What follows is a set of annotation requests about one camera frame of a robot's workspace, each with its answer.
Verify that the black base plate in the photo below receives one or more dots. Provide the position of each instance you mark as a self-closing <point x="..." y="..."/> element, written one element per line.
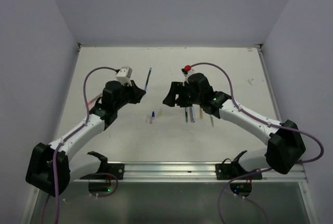
<point x="228" y="171"/>
<point x="116" y="169"/>

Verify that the right side aluminium rail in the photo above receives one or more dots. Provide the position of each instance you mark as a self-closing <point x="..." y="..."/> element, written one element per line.
<point x="268" y="81"/>

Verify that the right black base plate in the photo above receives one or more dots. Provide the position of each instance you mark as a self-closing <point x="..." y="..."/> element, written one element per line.
<point x="228" y="171"/>

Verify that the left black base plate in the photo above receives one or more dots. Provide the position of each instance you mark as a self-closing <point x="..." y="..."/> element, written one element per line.
<point x="116" y="169"/>

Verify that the dark green pen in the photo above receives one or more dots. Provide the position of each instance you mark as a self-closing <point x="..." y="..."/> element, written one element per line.
<point x="186" y="115"/>

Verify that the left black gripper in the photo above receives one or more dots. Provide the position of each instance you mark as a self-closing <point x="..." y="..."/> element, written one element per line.
<point x="137" y="92"/>

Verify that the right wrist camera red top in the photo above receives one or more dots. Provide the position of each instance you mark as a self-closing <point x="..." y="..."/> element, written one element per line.
<point x="187" y="72"/>

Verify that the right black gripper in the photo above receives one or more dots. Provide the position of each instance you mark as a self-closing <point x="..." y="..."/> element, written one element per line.
<point x="177" y="88"/>

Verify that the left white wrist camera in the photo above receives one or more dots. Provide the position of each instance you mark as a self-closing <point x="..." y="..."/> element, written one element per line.
<point x="124" y="76"/>

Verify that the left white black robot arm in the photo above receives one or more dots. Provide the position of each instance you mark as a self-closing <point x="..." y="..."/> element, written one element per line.
<point x="50" y="168"/>

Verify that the aluminium rail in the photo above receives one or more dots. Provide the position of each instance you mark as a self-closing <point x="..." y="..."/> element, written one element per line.
<point x="268" y="81"/>
<point x="194" y="172"/>

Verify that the aluminium front rail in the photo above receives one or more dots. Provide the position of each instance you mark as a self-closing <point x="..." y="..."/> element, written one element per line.
<point x="194" y="172"/>

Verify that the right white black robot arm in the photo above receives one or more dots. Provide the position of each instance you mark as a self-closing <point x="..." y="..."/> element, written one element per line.
<point x="284" y="145"/>

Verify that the blue pen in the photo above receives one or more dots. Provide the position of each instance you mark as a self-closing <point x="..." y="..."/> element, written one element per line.
<point x="147" y="79"/>

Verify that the purple pen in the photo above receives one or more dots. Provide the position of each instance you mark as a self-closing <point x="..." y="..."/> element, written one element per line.
<point x="192" y="114"/>

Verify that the pink red pen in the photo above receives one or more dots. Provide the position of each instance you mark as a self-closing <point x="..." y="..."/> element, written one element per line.
<point x="94" y="99"/>

